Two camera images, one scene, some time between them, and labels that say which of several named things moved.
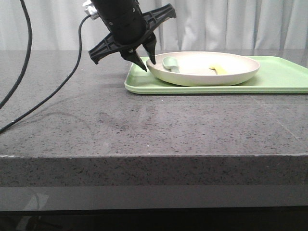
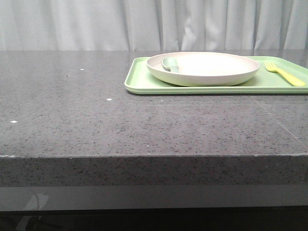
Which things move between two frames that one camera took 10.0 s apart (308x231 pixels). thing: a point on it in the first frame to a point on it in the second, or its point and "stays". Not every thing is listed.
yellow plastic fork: (218, 70) to (272, 67)
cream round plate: (202, 69) stays
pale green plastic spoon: (171, 64) stays
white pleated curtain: (197, 25) stays
